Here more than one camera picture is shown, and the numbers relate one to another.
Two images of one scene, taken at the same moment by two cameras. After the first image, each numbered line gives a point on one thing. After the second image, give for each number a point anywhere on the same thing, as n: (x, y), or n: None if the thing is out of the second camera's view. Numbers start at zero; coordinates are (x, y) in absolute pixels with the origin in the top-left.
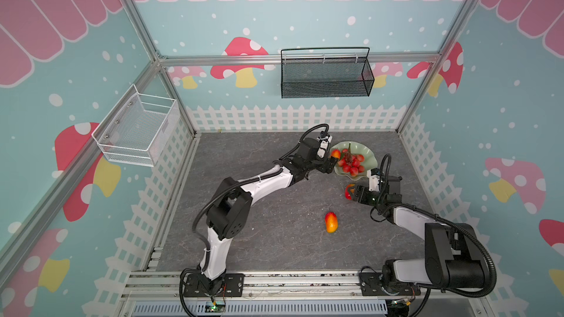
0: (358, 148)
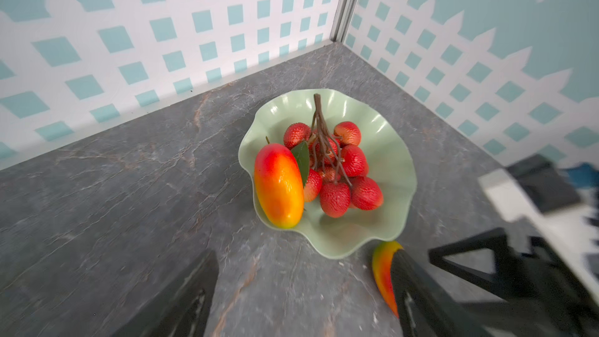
0: (388, 154)
